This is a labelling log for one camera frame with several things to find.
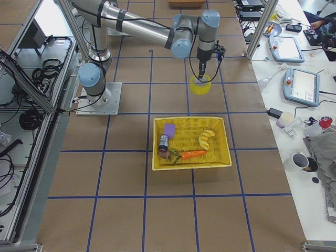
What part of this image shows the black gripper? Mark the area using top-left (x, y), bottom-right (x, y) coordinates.
top-left (198, 43), bottom-right (226, 79)

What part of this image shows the yellow tape roll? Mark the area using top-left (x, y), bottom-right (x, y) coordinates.
top-left (190, 75), bottom-right (212, 95)

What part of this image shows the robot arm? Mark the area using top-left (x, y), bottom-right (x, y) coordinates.
top-left (71, 1), bottom-right (225, 83)

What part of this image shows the light bulb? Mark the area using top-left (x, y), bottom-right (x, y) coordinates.
top-left (258, 63), bottom-right (288, 90)

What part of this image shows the brown wicker basket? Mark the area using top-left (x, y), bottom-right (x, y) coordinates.
top-left (167, 0), bottom-right (206, 9)

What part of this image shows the yellow plastic basket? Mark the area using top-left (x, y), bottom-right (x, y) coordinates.
top-left (152, 117), bottom-right (232, 171)

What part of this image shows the yellow toy banana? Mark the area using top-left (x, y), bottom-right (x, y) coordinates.
top-left (198, 130), bottom-right (215, 150)

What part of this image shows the purple sponge block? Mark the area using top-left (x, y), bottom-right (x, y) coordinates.
top-left (163, 123), bottom-right (176, 139)

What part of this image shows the blue bowl with bottle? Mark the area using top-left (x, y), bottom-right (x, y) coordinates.
top-left (263, 22), bottom-right (282, 37)

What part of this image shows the upper teach pendant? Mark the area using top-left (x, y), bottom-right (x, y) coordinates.
top-left (268, 35), bottom-right (305, 63)

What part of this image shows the teach pendant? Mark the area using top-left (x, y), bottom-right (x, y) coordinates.
top-left (268, 35), bottom-right (305, 63)
top-left (282, 67), bottom-right (320, 107)

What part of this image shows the black power adapter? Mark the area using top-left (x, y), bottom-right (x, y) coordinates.
top-left (267, 108), bottom-right (283, 119)

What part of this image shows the small drink can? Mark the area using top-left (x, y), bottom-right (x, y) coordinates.
top-left (158, 134), bottom-right (169, 152)

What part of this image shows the orange toy carrot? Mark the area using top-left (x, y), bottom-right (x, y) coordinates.
top-left (169, 149), bottom-right (207, 164)

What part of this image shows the brown toy root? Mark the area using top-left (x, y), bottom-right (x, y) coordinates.
top-left (158, 150), bottom-right (172, 161)

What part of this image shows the black smartphone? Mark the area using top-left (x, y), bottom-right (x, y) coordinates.
top-left (285, 24), bottom-right (302, 33)

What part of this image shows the lavender cup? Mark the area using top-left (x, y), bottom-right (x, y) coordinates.
top-left (276, 112), bottom-right (295, 128)

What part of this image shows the lower teach pendant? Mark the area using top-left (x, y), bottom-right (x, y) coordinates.
top-left (282, 67), bottom-right (320, 107)

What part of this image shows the clear plastic holder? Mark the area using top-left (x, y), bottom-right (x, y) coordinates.
top-left (281, 118), bottom-right (306, 138)

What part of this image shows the red round toy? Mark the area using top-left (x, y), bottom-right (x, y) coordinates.
top-left (319, 117), bottom-right (333, 130)

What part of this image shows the white mug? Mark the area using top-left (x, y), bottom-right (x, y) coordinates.
top-left (283, 152), bottom-right (309, 172)

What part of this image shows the grey cloth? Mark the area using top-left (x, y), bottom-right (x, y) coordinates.
top-left (303, 125), bottom-right (335, 223)

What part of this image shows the black round lid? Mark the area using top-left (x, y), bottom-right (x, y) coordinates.
top-left (312, 177), bottom-right (319, 184)

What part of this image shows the black computer monitor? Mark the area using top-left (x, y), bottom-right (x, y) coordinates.
top-left (15, 19), bottom-right (47, 56)

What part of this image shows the aluminium frame post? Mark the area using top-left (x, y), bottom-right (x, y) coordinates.
top-left (245, 0), bottom-right (278, 60)

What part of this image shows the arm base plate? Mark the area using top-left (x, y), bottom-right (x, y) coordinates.
top-left (76, 82), bottom-right (122, 116)

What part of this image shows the black coiled cable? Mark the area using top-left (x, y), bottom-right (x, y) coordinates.
top-left (19, 108), bottom-right (43, 131)

